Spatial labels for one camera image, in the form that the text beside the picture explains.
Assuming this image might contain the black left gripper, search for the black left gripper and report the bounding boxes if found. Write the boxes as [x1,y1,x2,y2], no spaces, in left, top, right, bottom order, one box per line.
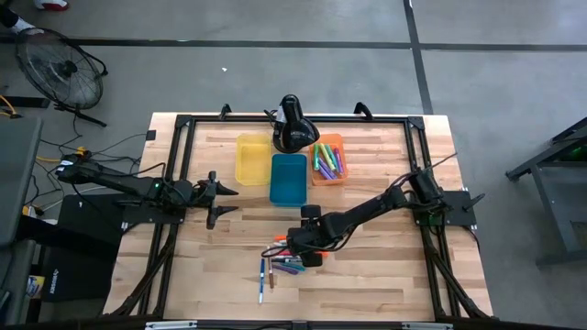
[190,170,240,230]

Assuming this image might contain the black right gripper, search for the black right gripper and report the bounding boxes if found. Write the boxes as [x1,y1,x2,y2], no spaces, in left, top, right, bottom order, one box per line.
[285,203,332,269]

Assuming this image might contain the yellow-green Sharpie highlighter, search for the yellow-green Sharpie highlighter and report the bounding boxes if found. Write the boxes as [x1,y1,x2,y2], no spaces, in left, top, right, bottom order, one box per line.
[319,142,334,171]

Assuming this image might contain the yellow plastic bin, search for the yellow plastic bin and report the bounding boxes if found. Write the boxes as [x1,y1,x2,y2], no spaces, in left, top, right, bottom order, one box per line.
[235,132,273,187]

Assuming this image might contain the blue plastic bin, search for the blue plastic bin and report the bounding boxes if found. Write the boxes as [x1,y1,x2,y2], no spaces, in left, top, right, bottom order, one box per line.
[269,153,309,208]

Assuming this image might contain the orange plastic bin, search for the orange plastic bin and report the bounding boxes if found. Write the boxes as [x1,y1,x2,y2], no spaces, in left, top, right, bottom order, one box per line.
[306,132,349,187]

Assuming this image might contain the black case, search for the black case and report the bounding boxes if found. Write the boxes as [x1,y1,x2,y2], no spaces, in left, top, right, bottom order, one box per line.
[40,194,127,303]

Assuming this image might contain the black floor fan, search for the black floor fan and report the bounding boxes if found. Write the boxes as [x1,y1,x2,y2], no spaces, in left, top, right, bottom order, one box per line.
[15,27,109,128]

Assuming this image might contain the grey side table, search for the grey side table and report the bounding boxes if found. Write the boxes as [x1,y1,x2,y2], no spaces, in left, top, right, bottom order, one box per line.
[0,115,45,248]

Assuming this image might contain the small yellow blue pack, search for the small yellow blue pack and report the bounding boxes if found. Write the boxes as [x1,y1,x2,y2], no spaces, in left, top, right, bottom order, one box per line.
[25,274,45,299]

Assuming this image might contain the dark grey metal cart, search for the dark grey metal cart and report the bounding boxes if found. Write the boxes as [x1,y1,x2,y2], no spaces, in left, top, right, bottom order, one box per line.
[505,116,587,267]

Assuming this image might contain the person's foot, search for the person's foot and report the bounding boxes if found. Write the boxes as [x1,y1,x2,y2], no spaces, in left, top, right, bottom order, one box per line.
[0,6,45,38]
[34,0,70,12]

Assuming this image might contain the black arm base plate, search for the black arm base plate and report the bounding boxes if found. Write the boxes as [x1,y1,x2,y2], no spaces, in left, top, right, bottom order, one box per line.
[121,201,185,226]
[409,189,478,228]

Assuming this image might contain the black aluminium rig frame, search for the black aluminium rig frame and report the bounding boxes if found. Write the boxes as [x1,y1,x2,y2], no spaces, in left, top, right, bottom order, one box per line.
[103,113,494,322]

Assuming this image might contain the silver bracket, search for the silver bracket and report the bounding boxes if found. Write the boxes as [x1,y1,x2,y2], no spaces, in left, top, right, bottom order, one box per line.
[401,322,455,330]
[144,320,199,330]

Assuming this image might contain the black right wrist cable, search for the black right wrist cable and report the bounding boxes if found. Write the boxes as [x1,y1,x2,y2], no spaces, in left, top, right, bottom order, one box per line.
[260,152,459,259]

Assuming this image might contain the yellow extension cord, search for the yellow extension cord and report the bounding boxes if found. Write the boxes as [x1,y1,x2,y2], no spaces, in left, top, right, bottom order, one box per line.
[0,93,22,119]
[35,146,91,164]

